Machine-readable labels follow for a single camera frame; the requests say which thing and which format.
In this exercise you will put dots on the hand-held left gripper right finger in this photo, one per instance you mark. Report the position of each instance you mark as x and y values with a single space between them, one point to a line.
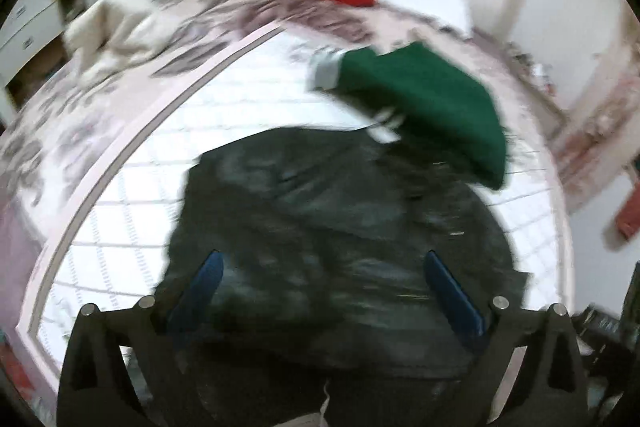
452 297

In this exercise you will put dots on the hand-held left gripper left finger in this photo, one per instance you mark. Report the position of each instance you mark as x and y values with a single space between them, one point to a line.
200 287

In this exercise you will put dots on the black leather jacket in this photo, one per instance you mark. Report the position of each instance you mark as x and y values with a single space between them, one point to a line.
325 232

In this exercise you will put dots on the green jacket with striped cuffs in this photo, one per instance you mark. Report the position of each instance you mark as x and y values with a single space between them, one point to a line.
430 107

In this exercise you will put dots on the pink floral curtain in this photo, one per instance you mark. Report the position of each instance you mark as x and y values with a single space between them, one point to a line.
600 132

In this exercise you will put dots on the white diamond pattern mat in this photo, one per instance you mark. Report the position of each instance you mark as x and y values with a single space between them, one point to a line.
240 92

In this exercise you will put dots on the bed with floral blanket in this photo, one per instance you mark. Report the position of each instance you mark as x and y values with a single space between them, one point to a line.
75 132

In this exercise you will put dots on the cream fleece garment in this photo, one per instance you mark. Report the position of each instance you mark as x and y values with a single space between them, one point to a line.
120 32

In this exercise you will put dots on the white pillow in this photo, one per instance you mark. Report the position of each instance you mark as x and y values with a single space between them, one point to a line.
435 2

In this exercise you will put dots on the white drawer unit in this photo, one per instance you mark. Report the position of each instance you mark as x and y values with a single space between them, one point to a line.
27 22

